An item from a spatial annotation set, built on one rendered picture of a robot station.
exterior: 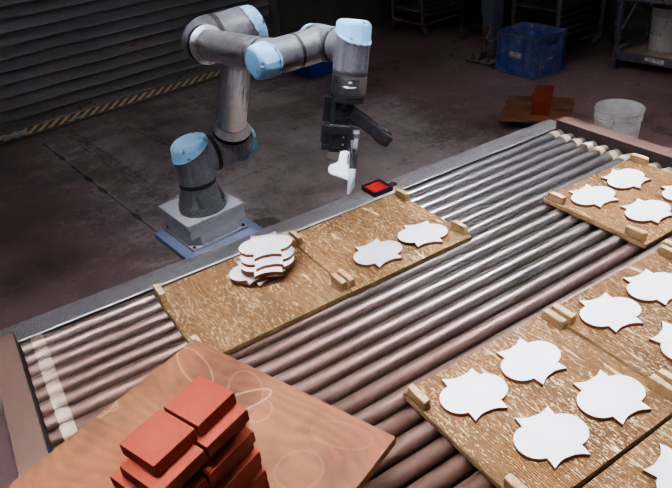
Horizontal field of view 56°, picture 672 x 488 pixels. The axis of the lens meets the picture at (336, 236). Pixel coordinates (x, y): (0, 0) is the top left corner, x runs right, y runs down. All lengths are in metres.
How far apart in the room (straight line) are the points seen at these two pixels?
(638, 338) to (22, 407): 1.33
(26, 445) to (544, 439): 1.00
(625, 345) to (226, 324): 0.91
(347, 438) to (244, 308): 0.59
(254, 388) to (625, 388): 0.72
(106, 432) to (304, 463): 0.38
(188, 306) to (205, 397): 0.79
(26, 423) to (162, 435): 0.67
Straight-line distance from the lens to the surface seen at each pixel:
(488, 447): 1.25
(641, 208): 2.00
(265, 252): 1.69
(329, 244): 1.80
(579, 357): 1.45
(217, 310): 1.62
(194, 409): 0.88
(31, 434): 1.46
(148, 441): 0.86
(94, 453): 1.23
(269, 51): 1.33
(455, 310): 1.57
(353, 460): 1.10
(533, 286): 1.66
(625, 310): 1.58
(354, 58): 1.33
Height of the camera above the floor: 1.89
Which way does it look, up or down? 31 degrees down
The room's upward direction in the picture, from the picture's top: 6 degrees counter-clockwise
